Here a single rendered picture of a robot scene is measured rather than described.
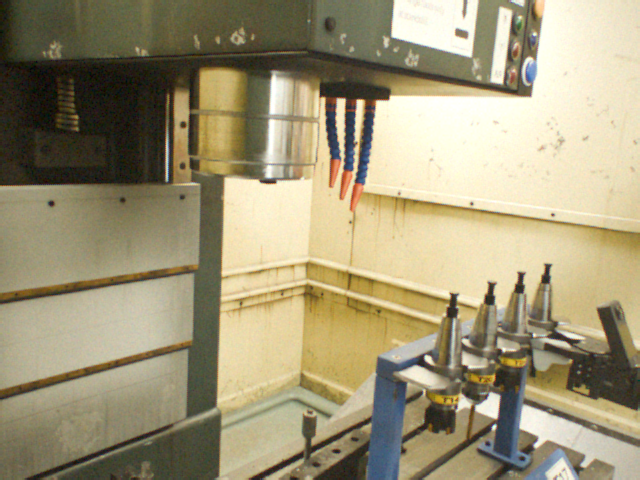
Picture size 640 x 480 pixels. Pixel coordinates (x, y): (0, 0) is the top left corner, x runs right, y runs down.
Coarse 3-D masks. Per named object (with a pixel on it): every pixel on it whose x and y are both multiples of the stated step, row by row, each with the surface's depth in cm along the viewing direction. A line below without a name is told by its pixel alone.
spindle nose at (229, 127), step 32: (192, 96) 70; (224, 96) 66; (256, 96) 66; (288, 96) 67; (320, 96) 72; (192, 128) 70; (224, 128) 67; (256, 128) 67; (288, 128) 68; (192, 160) 71; (224, 160) 68; (256, 160) 67; (288, 160) 69
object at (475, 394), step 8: (464, 384) 97; (472, 384) 95; (480, 384) 95; (488, 384) 95; (464, 392) 96; (472, 392) 95; (480, 392) 95; (488, 392) 96; (472, 400) 95; (480, 400) 95
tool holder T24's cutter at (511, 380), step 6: (498, 372) 104; (504, 372) 103; (510, 372) 103; (516, 372) 103; (498, 378) 104; (504, 378) 103; (510, 378) 102; (516, 378) 103; (498, 384) 104; (504, 384) 103; (510, 384) 103; (516, 384) 103; (504, 390) 103; (516, 390) 103
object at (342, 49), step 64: (0, 0) 91; (64, 0) 78; (128, 0) 68; (192, 0) 60; (256, 0) 54; (320, 0) 50; (384, 0) 56; (64, 64) 80; (128, 64) 71; (192, 64) 65; (256, 64) 60; (320, 64) 56; (384, 64) 58; (448, 64) 66; (512, 64) 77
